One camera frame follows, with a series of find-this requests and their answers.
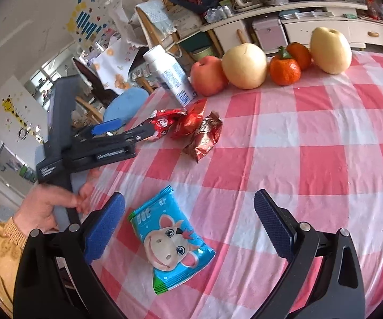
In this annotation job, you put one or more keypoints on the red apple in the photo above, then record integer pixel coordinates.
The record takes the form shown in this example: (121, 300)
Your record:
(207, 76)

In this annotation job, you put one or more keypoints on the white medicine bottle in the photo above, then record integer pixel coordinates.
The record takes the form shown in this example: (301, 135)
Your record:
(170, 75)

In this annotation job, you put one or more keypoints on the dark wooden dining chair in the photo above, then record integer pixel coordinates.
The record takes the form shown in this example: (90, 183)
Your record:
(105, 96)

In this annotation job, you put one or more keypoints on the wooden chair with towel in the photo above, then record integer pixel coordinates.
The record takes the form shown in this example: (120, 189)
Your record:
(146, 23)

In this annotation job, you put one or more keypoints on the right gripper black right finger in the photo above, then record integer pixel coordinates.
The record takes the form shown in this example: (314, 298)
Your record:
(278, 223)

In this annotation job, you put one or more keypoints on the red foil candy wrapper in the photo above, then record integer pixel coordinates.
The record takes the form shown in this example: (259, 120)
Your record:
(162, 120)

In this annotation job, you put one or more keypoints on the right yellow pear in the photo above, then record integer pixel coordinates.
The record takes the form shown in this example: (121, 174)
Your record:
(330, 50)

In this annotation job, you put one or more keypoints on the blue cow snack bag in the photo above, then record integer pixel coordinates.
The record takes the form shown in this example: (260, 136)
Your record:
(173, 248)

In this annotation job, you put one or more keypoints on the rear tangerine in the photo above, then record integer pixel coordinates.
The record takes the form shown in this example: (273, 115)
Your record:
(301, 54)

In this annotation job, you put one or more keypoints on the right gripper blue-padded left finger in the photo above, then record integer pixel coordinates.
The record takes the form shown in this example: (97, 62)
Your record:
(100, 226)

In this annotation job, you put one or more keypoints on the yellow left sleeve forearm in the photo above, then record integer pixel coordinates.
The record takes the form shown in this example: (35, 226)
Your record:
(12, 243)

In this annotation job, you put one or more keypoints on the green waste bin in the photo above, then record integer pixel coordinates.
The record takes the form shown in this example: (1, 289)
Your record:
(200, 53)

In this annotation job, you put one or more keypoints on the pink checkered tablecloth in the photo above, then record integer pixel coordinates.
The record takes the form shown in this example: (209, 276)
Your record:
(316, 147)

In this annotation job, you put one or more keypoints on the large yellow pear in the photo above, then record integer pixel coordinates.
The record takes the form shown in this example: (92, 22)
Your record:
(245, 66)

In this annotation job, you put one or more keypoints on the pink storage box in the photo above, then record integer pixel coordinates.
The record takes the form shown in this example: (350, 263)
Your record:
(270, 33)

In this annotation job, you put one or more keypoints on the person's left hand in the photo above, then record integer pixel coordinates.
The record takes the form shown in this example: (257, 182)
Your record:
(36, 210)

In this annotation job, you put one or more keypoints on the front tangerine with leaf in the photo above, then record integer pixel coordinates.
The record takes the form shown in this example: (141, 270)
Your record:
(284, 70)

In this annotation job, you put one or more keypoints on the dark red candy wrapper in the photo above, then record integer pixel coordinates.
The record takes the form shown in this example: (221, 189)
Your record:
(205, 137)

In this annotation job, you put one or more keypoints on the blue stool cushion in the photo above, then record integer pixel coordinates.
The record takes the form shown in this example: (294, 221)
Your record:
(126, 105)

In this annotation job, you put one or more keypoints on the white tv cabinet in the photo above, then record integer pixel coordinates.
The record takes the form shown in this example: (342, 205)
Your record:
(360, 31)

